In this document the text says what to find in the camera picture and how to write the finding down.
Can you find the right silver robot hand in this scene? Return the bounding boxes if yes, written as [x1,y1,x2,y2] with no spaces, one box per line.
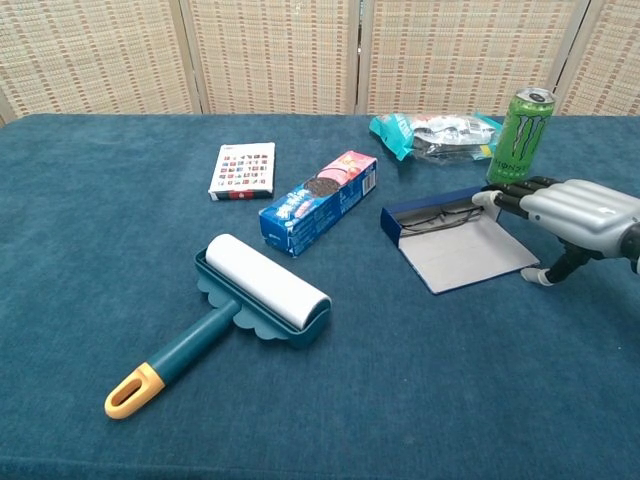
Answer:
[471,175,640,287]

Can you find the blue glasses case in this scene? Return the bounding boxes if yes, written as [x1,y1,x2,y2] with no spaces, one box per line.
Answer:
[379,185,541,296]

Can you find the thin-framed eyeglasses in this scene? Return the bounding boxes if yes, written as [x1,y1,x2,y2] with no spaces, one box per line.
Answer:
[399,205,484,236]

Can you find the green energy drink can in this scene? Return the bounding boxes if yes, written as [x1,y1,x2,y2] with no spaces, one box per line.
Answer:
[485,87,556,185]

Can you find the woven folding screen panel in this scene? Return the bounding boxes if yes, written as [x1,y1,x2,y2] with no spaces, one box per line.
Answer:
[549,0,640,117]
[178,0,362,116]
[0,0,201,126]
[355,0,594,117]

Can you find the teal snack bag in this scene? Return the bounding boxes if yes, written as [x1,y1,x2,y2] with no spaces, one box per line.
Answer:
[368,112,504,164]

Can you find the blue cookie box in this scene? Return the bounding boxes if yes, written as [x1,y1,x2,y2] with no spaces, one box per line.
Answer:
[258,151,379,259]

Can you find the teal lint roller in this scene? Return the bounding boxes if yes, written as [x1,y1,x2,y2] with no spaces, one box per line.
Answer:
[103,232,333,420]

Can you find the white picture card box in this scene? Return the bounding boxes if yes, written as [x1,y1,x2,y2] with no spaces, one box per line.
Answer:
[207,142,277,202]

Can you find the blue tablecloth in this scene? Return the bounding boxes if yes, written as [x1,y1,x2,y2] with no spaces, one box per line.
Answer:
[0,113,640,480]

